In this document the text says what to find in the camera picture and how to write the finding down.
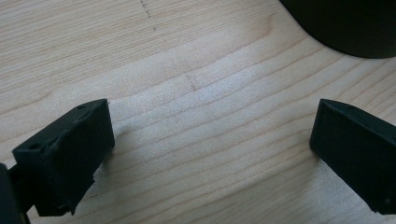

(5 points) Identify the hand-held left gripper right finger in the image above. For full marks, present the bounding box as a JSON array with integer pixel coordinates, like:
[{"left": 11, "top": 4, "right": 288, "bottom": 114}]
[{"left": 309, "top": 98, "right": 396, "bottom": 216}]

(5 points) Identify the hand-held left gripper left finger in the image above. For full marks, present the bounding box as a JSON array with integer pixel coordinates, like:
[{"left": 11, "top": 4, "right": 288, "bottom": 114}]
[{"left": 11, "top": 98, "right": 116, "bottom": 217}]

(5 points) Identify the dark brown compartment tray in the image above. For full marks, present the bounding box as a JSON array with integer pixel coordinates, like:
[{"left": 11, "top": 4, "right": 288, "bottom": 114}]
[{"left": 278, "top": 0, "right": 396, "bottom": 60}]

